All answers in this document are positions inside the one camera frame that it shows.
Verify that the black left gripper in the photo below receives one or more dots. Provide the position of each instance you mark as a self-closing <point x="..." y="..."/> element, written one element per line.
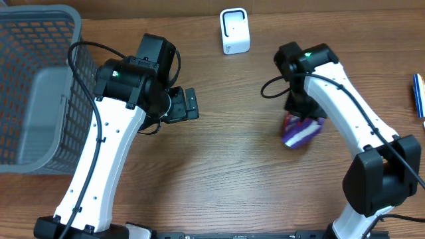
<point x="181" y="111"/>

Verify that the red purple sanitary pad pack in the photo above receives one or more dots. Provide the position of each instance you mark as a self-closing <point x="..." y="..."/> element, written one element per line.
<point x="297" y="133"/>

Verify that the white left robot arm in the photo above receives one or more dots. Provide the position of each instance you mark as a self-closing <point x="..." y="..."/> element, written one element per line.
<point x="132" y="93"/>

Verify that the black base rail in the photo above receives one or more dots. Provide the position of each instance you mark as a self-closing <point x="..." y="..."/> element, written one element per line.
<point x="232" y="235"/>

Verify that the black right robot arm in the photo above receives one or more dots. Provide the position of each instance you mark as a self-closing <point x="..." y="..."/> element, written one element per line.
<point x="385" y="168"/>

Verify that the dark grey plastic basket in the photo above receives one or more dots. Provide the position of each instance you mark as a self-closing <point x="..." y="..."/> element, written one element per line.
<point x="45" y="115"/>

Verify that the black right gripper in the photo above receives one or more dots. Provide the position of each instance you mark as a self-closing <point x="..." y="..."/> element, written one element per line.
<point x="293" y="105"/>

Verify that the white barcode scanner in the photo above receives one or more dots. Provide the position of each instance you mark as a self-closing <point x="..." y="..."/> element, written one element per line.
<point x="235" y="31"/>

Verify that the yellow snack bag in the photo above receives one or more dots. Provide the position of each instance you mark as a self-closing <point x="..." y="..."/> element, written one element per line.
<point x="418" y="87"/>

